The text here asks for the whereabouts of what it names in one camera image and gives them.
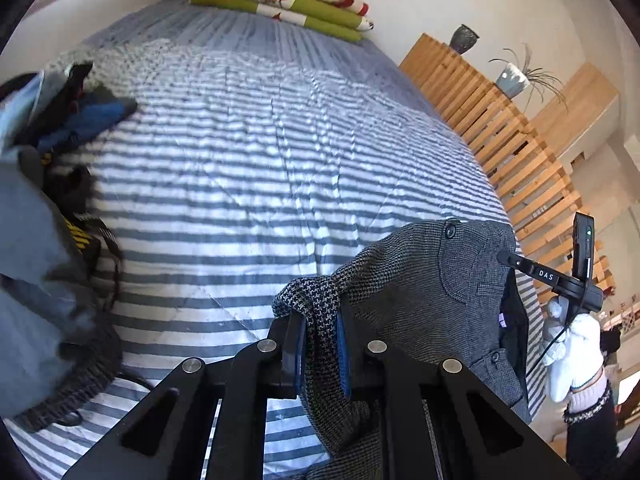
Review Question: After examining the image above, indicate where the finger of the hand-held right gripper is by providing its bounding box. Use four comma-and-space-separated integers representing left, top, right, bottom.
496, 252, 531, 274

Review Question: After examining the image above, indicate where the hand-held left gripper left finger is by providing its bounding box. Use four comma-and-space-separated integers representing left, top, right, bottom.
62, 311, 308, 480

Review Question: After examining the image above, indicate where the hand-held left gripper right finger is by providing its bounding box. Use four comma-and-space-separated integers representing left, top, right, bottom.
336, 305, 581, 480

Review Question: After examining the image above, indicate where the grey houndstooth garment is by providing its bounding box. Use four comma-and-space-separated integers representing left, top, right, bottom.
272, 217, 532, 480

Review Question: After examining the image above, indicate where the person's right hand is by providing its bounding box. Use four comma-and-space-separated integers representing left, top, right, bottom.
542, 296, 612, 413

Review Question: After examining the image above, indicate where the light wooden cabinet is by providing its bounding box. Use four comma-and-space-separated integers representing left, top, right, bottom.
530, 63, 621, 161

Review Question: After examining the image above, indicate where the potted plant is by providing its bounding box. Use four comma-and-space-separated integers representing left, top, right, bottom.
489, 44, 571, 111

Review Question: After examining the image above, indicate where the dark grey vase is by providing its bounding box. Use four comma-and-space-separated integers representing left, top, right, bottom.
450, 24, 481, 55

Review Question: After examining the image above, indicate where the blue white striped bedspread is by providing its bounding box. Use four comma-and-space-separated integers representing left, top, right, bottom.
0, 0, 548, 480

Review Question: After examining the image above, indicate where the grey blue jacket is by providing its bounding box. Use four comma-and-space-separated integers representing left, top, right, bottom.
0, 145, 123, 433

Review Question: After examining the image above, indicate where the folded green blanket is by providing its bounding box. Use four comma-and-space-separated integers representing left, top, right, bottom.
189, 0, 375, 43

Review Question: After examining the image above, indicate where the blue garment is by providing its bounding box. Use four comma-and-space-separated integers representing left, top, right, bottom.
37, 99, 138, 152

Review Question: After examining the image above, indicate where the black garment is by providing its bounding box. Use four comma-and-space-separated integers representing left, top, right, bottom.
20, 62, 113, 136

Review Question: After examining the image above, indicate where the light blue cloth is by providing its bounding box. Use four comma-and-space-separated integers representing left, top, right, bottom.
0, 72, 71, 151

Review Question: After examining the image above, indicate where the black cable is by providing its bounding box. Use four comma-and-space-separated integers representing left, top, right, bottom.
537, 305, 576, 368

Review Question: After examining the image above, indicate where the wooden slatted frame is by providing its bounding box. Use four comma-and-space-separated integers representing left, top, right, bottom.
398, 32, 618, 306

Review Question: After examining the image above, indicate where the dark woven strap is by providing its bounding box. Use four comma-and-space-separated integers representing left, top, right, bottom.
62, 212, 125, 313

